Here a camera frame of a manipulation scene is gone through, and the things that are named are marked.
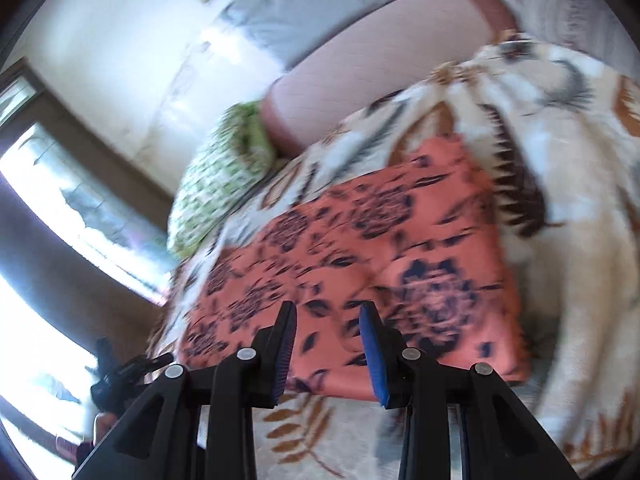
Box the green white patterned pillow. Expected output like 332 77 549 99
167 101 276 258

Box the pink pillow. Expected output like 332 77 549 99
262 0 522 157

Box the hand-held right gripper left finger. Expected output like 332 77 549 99
72 301 299 480

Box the window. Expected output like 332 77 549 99
0 72 173 471

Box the grey quilted cloth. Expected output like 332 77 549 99
517 0 640 78

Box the cream brown printed blanket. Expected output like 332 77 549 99
150 42 640 480

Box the orange floral cloth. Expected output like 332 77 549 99
180 135 532 402

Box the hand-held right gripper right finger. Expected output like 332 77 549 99
358 301 581 480

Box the grey pillow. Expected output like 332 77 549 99
220 0 453 67

